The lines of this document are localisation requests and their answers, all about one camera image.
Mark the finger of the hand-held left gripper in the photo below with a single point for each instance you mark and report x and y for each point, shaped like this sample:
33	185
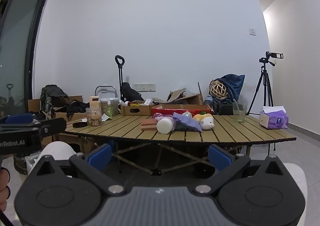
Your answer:
20	118
53	127

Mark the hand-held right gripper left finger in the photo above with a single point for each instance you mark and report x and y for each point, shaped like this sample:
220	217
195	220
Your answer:
100	156

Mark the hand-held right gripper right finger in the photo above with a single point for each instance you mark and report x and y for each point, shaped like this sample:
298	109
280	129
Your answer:
220	158

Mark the yellow and white plush toy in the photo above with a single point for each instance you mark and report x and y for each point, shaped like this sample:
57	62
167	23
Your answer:
206	122

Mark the lavender fabric pouch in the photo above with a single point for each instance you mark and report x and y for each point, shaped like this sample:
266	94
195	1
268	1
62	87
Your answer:
186	123

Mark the red shoebox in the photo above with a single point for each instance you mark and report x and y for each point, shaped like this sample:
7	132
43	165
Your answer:
180	110

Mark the white soft roll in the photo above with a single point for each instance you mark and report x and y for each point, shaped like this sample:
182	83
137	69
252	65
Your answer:
164	126

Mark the fluffy purple cloth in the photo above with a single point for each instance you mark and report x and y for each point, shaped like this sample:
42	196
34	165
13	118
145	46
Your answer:
161	116

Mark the person's left hand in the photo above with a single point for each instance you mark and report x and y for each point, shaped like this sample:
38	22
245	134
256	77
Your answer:
3	191

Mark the open brown cardboard carton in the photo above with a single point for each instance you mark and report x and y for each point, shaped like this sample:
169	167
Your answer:
33	106
72	117

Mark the person's left leg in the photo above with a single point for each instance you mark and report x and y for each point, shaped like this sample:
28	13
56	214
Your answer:
57	150

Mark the black jar lid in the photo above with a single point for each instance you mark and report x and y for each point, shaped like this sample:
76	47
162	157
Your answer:
79	125

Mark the bin with plastic bag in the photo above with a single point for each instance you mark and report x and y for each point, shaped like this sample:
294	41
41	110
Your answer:
23	164

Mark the dark green backpack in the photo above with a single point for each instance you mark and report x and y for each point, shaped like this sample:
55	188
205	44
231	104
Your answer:
52	98

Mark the black cloth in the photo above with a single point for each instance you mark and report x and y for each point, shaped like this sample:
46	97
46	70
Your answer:
75	107

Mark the glass jar of snacks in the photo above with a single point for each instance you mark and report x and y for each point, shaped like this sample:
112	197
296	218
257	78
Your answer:
94	117

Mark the clear glass cup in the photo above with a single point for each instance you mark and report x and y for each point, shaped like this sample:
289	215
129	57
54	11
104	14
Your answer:
239	114

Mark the brown paper carton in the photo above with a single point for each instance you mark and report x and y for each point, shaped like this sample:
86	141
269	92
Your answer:
95	102

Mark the black equipment bag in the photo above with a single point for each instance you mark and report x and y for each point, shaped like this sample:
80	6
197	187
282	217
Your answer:
223	109

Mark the clear plastic storage container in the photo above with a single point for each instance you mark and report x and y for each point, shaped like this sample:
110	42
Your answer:
109	108

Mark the blue water bottle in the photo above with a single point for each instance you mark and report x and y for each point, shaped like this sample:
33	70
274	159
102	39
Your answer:
208	101

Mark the small brown cardboard box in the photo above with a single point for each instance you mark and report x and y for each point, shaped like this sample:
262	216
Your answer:
136	110

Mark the white bottle with red cap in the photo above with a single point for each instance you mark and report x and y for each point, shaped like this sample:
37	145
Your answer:
124	103

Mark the white metal stool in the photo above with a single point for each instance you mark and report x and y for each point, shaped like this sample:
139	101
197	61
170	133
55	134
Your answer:
105	91

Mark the large open cardboard box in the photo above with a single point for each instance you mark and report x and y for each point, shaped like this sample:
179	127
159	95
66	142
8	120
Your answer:
196	99

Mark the yellow snack packet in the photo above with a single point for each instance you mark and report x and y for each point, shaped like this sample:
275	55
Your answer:
137	103

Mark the purple tissue box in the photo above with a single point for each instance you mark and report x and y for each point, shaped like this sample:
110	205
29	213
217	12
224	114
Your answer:
275	121

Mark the wicker ball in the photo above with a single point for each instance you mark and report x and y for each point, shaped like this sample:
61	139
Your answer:
218	89

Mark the black bag on trolley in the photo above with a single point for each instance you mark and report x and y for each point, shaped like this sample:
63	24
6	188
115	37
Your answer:
131	92

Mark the dark blue fabric bag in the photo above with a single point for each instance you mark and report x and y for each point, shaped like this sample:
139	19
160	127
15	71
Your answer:
235	85

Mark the glass sliding door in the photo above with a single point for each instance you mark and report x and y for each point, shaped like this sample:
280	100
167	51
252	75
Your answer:
17	40

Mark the white wall socket strip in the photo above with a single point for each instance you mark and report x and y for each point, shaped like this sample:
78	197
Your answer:
145	87

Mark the camera tripod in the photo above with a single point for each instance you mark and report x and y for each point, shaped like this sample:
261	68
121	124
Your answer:
265	83

